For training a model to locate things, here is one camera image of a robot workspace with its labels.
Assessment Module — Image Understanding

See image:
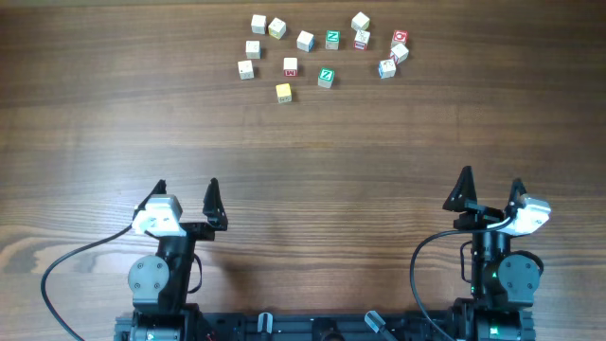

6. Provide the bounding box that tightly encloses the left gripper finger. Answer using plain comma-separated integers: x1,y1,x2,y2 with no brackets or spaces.
203,178,228,231
134,179,167,211

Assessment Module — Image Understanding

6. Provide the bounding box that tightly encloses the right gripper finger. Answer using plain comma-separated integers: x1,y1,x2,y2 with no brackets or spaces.
442,166,477,212
504,178,526,218

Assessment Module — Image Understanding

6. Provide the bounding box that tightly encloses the white block red letter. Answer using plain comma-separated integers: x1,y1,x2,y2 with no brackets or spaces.
283,58,298,77

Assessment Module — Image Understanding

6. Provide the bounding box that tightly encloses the white block faint drawing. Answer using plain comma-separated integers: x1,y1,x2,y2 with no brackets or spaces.
245,41,261,60

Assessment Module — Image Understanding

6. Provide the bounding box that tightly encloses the white block red drawing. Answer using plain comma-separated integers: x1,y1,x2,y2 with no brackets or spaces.
354,29,370,50

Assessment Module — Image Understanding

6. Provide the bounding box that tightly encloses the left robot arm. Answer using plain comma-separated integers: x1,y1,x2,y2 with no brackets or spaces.
114,178,228,341

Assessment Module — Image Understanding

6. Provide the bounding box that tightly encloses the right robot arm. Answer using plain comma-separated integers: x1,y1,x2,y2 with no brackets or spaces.
443,166,551,341

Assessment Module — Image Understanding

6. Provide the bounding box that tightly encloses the yellow top block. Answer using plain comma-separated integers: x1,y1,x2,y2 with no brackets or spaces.
276,83,293,103

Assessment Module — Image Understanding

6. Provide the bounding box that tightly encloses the white block dotted left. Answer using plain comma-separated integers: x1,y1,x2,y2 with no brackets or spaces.
238,60,255,81

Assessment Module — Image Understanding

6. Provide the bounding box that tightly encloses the white block blue edge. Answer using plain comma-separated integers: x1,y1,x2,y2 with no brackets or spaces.
378,59,397,79

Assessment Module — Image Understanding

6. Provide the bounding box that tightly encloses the white block red edge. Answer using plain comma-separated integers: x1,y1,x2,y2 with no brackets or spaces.
389,44,409,64

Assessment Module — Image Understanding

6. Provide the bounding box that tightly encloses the red O block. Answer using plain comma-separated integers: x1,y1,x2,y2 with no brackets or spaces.
391,30,408,47

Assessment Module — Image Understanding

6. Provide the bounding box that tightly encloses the green Z block lower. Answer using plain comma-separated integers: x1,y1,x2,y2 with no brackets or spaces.
317,67,335,89

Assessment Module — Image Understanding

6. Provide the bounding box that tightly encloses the green z block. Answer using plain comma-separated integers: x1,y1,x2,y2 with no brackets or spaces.
317,67,335,89
325,30,340,50

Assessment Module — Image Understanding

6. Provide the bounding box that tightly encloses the white block yellow side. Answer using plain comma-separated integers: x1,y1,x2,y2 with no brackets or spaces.
268,17,287,40

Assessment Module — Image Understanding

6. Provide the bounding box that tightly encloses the white block blue side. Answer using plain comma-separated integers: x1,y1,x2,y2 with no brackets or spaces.
296,30,314,52

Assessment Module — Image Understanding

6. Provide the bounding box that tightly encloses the plain white block top-left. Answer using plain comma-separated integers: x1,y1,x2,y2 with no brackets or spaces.
251,14,266,35

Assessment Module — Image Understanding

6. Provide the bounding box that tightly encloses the plain white block top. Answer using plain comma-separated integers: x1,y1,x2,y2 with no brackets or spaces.
351,11,370,31

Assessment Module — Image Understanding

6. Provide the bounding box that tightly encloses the green Z block upper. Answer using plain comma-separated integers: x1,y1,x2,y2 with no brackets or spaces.
325,30,340,50

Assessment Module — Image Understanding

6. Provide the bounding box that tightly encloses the right black cable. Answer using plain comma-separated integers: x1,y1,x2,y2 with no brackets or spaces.
409,216,515,341

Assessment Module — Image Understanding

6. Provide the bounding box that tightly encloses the black cable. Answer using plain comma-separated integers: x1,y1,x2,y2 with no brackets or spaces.
409,216,515,341
40,224,134,341

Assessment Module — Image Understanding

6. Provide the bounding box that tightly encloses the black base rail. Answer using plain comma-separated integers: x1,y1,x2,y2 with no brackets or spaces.
114,311,537,341

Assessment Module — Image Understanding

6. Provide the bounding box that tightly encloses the left black cable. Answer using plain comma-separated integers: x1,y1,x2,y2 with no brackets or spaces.
40,224,134,341

